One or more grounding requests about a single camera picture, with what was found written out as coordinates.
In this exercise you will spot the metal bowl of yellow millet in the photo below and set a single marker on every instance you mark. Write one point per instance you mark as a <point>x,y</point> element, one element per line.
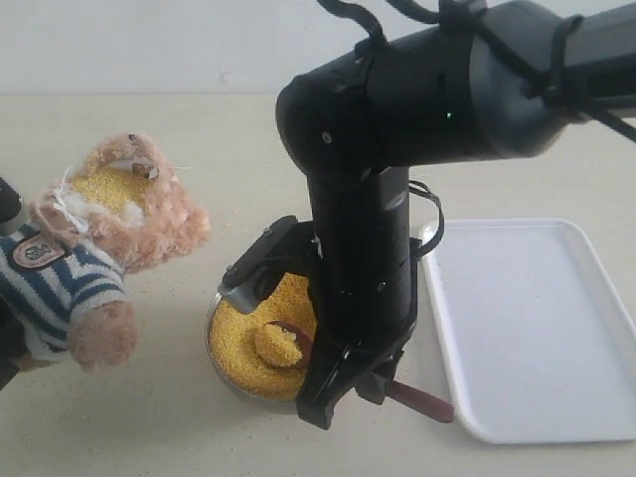
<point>258,352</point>

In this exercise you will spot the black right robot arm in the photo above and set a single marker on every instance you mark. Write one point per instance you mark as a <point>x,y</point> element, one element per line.
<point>477,83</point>

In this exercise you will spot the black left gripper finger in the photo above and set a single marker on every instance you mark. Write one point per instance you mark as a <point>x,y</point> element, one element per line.
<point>11,206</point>

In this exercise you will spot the white rectangular plastic tray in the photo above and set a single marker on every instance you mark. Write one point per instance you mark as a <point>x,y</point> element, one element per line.
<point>537,345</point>

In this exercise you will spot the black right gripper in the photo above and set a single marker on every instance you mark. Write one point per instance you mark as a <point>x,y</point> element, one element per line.
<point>363,291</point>

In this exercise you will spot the dark brown wooden spoon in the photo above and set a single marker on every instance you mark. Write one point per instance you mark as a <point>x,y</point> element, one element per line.
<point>415,399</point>

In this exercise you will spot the plush teddy bear striped shirt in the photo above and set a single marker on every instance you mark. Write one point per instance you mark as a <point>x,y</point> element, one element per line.
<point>123,210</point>

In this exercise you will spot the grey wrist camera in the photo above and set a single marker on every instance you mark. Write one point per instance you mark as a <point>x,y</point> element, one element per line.
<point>283,247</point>

